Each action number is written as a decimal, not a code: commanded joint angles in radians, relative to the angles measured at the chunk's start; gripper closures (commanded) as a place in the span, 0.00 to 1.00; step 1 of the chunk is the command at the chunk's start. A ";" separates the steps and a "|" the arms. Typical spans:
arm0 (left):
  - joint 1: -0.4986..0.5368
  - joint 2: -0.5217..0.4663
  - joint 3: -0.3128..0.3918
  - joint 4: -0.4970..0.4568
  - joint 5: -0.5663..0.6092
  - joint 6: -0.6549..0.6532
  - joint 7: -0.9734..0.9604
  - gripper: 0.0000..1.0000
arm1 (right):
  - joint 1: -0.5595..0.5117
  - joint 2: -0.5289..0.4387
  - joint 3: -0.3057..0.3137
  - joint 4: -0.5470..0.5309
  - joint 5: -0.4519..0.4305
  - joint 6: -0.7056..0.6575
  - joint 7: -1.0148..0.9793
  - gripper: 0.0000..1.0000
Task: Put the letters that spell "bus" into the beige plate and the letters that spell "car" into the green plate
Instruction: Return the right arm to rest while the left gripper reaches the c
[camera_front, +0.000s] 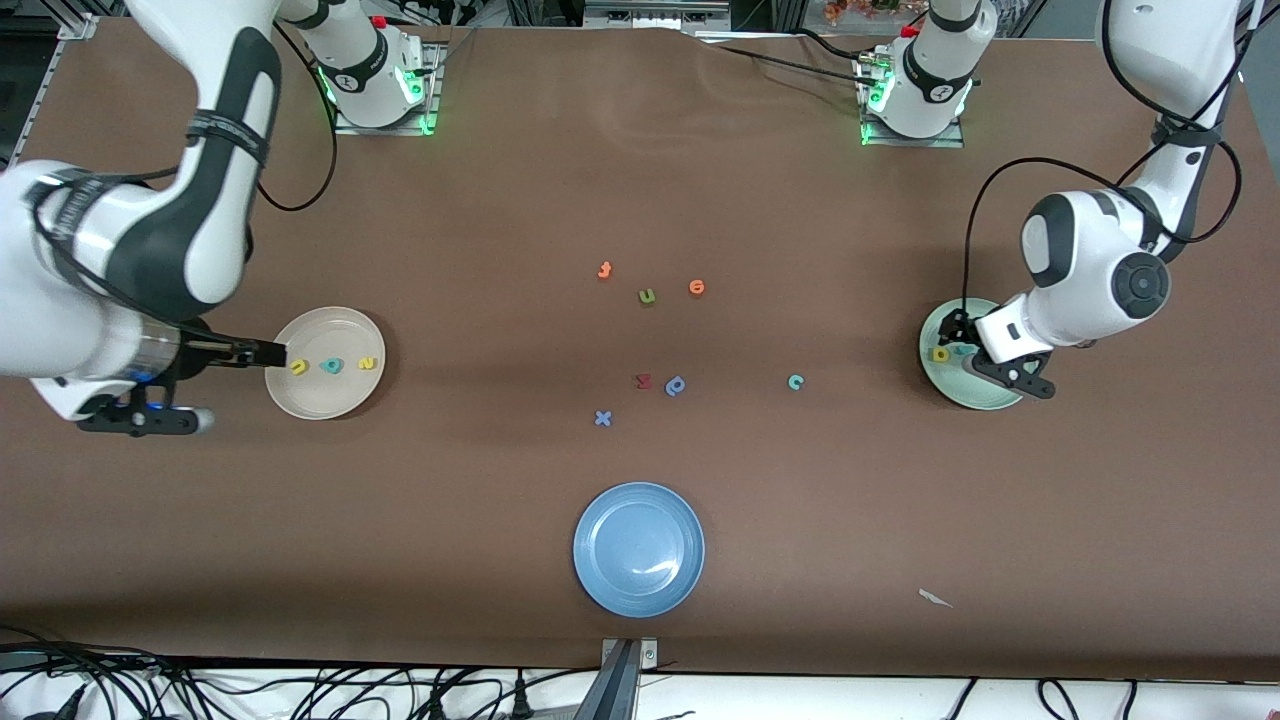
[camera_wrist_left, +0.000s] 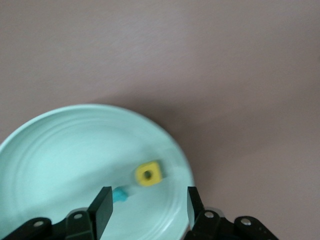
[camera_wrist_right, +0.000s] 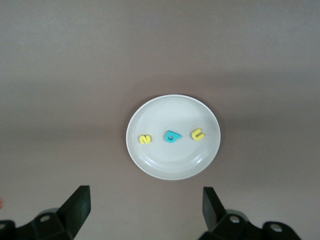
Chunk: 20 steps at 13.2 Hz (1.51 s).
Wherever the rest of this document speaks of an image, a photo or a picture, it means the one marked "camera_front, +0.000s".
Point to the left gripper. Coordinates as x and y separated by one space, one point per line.
958 328

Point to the metal table bracket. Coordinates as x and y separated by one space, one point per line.
648 653

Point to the brown table cover sheet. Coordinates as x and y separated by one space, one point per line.
640 200

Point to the green round plate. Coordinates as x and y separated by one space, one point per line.
930 372

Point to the grey aluminium post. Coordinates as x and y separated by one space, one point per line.
615 690

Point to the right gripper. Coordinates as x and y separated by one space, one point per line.
197 352

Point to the beige round plate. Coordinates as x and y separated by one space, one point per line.
330 395

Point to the blue letter p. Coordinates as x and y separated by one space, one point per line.
676 385

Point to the aluminium frame rail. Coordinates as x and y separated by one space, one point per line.
75 30

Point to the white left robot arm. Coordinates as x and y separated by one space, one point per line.
1085 260

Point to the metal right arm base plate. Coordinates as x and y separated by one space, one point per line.
385 130

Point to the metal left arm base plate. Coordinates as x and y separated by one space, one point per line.
915 142

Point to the orange flowers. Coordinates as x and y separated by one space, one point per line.
860 10

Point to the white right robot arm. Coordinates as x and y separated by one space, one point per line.
120 240

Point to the grey equipment box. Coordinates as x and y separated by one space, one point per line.
655 14

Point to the white paper scrap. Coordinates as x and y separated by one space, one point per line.
935 598

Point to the blue round plate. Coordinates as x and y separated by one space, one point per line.
638 550

